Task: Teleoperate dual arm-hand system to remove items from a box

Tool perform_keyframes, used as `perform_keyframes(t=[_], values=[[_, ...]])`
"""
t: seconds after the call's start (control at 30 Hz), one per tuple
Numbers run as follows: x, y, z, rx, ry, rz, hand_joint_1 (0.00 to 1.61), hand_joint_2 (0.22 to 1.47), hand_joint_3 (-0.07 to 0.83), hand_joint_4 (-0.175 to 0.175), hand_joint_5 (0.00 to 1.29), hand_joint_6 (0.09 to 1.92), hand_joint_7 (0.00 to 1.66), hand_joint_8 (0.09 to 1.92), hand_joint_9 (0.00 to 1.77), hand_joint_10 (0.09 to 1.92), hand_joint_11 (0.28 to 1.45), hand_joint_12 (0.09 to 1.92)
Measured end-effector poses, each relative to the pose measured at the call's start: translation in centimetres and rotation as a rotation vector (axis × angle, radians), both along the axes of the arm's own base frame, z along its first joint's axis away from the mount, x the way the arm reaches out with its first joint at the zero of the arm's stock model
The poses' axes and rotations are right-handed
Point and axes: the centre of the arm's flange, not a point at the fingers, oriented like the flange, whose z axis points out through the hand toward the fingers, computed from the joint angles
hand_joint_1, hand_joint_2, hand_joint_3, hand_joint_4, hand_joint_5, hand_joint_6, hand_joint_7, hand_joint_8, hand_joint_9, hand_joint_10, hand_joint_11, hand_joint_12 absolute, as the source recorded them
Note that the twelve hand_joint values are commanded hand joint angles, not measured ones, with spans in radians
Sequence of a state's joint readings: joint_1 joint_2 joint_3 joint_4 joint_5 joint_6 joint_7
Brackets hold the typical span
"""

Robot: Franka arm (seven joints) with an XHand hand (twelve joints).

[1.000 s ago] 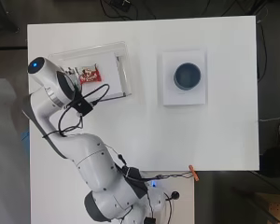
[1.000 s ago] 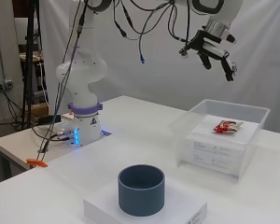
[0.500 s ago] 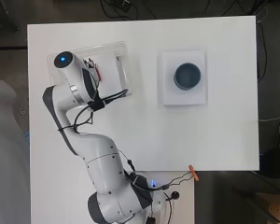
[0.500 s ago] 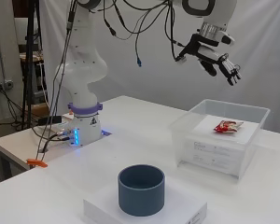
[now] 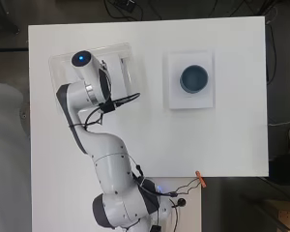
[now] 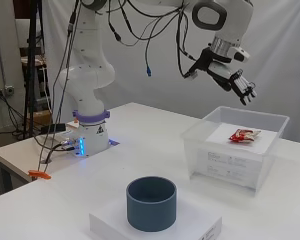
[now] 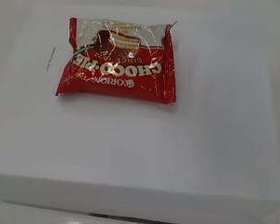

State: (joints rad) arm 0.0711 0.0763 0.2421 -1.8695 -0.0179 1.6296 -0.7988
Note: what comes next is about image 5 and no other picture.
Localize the white side table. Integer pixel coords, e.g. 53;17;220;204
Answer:
30;175;203;232

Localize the orange clamp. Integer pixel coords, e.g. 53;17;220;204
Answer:
194;170;208;189

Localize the clear plastic box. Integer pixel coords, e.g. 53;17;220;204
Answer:
48;42;143;114

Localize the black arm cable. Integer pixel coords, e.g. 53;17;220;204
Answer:
69;92;141;131

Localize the blue round tub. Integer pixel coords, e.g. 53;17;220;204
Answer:
179;64;210;95

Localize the black floor cable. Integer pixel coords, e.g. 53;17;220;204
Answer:
102;0;145;22

